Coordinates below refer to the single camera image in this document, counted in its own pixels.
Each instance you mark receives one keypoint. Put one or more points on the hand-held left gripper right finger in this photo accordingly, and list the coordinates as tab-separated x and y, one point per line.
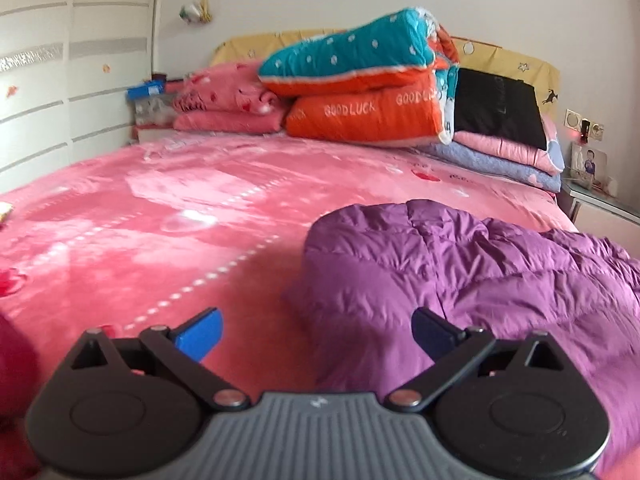
432	335

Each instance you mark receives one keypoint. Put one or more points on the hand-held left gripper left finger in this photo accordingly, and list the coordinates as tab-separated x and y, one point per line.
200	335

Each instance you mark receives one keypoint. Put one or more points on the purple down jacket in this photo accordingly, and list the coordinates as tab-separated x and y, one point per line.
475	285

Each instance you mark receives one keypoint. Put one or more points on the bed with pink blanket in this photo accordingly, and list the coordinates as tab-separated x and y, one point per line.
150	210

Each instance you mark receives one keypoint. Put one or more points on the lavender folded blanket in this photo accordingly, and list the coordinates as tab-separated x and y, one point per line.
480	162

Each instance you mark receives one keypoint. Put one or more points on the red down jacket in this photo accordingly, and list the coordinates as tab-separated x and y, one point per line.
15	385

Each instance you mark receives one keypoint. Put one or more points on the pink folded quilt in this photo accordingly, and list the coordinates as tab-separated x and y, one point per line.
505	150

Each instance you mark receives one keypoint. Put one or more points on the white nightstand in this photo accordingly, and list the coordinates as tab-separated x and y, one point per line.
605	210

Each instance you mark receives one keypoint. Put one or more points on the clear storage box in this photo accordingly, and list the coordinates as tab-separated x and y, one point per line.
152	110

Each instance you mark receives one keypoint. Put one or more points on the black cloth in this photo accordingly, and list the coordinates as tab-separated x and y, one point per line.
500	110

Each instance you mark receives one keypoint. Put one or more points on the teal and orange folded quilt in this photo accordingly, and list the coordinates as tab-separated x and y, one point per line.
360	110

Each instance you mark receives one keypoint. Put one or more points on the pink heart-print folded blanket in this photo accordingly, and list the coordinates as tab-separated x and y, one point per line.
225	95

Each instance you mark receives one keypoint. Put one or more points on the blue box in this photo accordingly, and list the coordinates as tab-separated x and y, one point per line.
145	90

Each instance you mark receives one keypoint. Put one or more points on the plugged-in charger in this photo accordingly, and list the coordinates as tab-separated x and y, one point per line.
585	130

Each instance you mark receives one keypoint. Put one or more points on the yellow headboard cover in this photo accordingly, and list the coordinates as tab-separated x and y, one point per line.
545	80

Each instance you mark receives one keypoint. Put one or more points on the white wardrobe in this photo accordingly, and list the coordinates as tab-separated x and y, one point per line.
75	85

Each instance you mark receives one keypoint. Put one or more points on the photo frame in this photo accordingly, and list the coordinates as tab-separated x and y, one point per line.
590	162

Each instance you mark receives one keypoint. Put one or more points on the wall socket plate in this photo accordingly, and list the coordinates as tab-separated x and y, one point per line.
597	131
573	118

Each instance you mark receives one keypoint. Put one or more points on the hanging wall ornament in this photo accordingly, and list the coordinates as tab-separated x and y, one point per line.
192	12

